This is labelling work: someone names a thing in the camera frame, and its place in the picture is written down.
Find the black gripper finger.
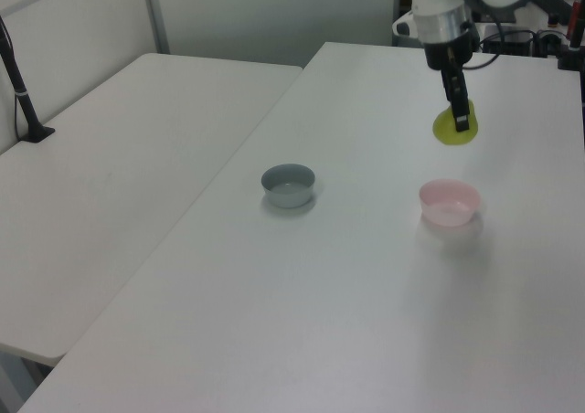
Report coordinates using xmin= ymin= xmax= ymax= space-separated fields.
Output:
xmin=440 ymin=67 xmax=473 ymax=133

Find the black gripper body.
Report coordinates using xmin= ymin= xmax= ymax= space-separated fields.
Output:
xmin=424 ymin=32 xmax=475 ymax=73

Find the green pear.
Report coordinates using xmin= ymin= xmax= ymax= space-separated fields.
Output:
xmin=431 ymin=102 xmax=482 ymax=147

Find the pink plastic bowl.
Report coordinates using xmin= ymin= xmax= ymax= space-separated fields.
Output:
xmin=418 ymin=178 xmax=483 ymax=228

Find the grey plastic bowl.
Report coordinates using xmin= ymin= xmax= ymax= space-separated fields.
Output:
xmin=261 ymin=163 xmax=317 ymax=209

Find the white background device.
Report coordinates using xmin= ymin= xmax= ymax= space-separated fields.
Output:
xmin=391 ymin=12 xmax=425 ymax=48

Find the black clamp with red parts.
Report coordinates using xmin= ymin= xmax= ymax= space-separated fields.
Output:
xmin=534 ymin=0 xmax=585 ymax=71

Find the white side table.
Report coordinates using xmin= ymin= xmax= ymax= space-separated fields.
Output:
xmin=0 ymin=52 xmax=304 ymax=367

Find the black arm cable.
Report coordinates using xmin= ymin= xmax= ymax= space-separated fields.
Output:
xmin=461 ymin=1 xmax=549 ymax=70

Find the grey metal partition post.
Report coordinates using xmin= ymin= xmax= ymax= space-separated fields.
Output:
xmin=140 ymin=0 xmax=172 ymax=56

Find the black camera stand pole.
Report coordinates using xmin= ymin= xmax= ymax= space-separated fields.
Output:
xmin=0 ymin=14 xmax=57 ymax=144

